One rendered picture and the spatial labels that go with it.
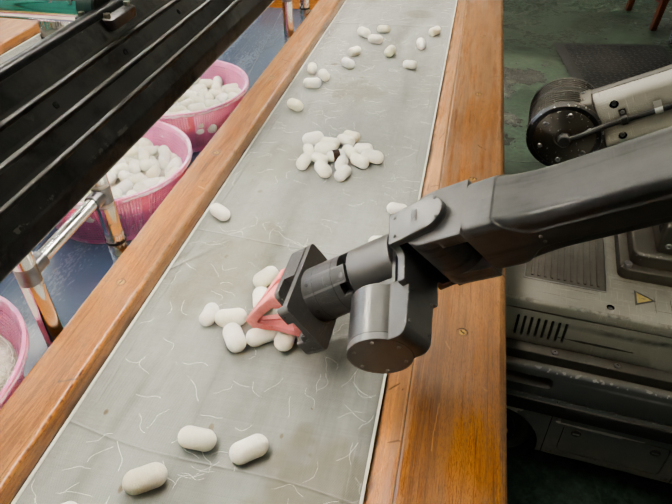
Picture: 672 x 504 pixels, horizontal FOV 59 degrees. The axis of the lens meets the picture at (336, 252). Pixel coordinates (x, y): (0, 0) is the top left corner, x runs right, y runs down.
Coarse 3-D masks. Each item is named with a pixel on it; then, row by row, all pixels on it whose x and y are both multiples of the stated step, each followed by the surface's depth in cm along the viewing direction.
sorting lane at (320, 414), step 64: (384, 0) 164; (448, 0) 164; (320, 64) 129; (384, 64) 129; (320, 128) 106; (384, 128) 106; (256, 192) 90; (320, 192) 90; (384, 192) 90; (192, 256) 79; (256, 256) 79; (192, 320) 70; (128, 384) 62; (192, 384) 62; (256, 384) 62; (320, 384) 62; (384, 384) 62; (64, 448) 57; (128, 448) 56; (320, 448) 56
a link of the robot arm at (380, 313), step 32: (416, 224) 51; (416, 256) 53; (384, 288) 52; (416, 288) 51; (352, 320) 52; (384, 320) 50; (416, 320) 50; (352, 352) 50; (384, 352) 50; (416, 352) 50
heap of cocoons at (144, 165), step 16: (144, 144) 102; (128, 160) 100; (144, 160) 97; (160, 160) 98; (176, 160) 97; (112, 176) 94; (128, 176) 94; (144, 176) 93; (160, 176) 97; (112, 192) 90; (128, 192) 90
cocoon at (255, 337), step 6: (252, 330) 66; (258, 330) 66; (264, 330) 66; (270, 330) 66; (246, 336) 66; (252, 336) 65; (258, 336) 65; (264, 336) 66; (270, 336) 66; (252, 342) 65; (258, 342) 65; (264, 342) 66
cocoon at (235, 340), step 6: (228, 324) 66; (234, 324) 66; (228, 330) 65; (234, 330) 65; (240, 330) 66; (228, 336) 65; (234, 336) 65; (240, 336) 65; (228, 342) 65; (234, 342) 64; (240, 342) 64; (228, 348) 65; (234, 348) 64; (240, 348) 65
